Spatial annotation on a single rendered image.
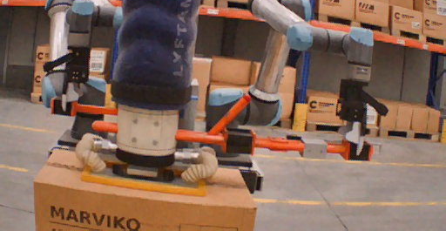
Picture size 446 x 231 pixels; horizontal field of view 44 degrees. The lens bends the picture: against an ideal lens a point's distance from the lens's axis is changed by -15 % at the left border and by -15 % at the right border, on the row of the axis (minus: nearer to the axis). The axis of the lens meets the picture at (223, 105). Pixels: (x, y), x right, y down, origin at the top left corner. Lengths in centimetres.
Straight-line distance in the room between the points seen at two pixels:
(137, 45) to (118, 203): 41
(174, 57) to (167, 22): 10
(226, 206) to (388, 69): 938
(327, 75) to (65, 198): 912
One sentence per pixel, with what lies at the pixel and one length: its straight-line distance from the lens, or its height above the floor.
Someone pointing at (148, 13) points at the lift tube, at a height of 152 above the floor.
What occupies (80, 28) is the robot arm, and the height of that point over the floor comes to 146.
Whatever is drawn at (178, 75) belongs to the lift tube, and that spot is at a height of 137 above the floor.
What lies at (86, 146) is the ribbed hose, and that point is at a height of 115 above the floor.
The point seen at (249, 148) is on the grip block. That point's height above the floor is 119.
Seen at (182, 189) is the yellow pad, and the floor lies 109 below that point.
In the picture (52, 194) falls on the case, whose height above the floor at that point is 104.
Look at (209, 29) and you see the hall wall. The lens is 1017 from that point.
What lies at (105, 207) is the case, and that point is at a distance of 158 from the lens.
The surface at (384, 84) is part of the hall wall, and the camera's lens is 1084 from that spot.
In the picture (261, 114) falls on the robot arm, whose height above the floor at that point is 119.
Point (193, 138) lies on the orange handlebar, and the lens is 171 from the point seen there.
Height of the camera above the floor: 154
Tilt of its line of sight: 8 degrees down
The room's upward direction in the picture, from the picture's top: 7 degrees clockwise
